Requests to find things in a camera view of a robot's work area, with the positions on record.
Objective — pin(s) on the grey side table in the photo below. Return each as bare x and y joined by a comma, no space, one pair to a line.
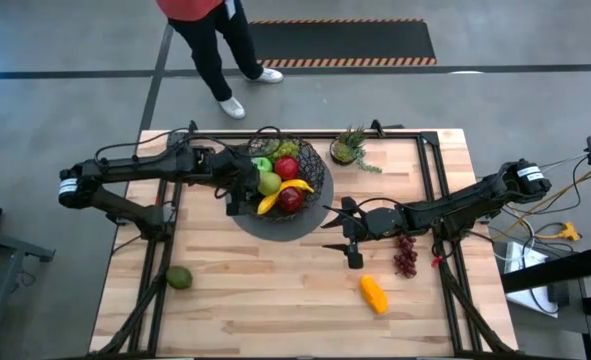
5,250

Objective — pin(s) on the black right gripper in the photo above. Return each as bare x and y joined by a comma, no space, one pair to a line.
380,223

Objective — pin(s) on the grey round placemat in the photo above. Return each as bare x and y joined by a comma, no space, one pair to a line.
285,231

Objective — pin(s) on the yellow banana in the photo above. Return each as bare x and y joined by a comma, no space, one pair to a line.
297,185

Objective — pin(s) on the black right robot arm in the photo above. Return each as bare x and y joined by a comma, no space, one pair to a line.
475,200

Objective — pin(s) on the red pomegranate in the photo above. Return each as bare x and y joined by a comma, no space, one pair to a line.
286,168

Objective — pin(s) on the person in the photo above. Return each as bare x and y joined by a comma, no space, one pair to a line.
205,45

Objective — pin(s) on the black metal table frame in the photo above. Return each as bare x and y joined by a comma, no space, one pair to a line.
325,134

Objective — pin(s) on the dark red apple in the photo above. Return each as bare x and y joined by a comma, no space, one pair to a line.
291,200

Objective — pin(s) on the small red clip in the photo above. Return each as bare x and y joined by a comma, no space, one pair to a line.
436,261

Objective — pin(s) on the green pear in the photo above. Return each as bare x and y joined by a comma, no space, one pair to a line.
269,183

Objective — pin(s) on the red grape bunch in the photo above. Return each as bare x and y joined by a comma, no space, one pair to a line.
406,257

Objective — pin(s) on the green grape bunch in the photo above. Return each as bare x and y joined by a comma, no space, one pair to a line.
287,149

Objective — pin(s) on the black orange-striped floor mat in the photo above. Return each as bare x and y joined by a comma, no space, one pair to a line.
350,42

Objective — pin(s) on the potted succulent plant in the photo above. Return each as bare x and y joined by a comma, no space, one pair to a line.
347,149

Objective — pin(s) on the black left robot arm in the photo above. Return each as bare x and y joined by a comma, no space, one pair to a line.
125,167

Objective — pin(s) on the green apple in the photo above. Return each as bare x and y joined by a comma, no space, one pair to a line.
262,164

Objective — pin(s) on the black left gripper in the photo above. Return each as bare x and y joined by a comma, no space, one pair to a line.
235,175

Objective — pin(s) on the green avocado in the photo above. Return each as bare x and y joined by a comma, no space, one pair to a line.
179,278

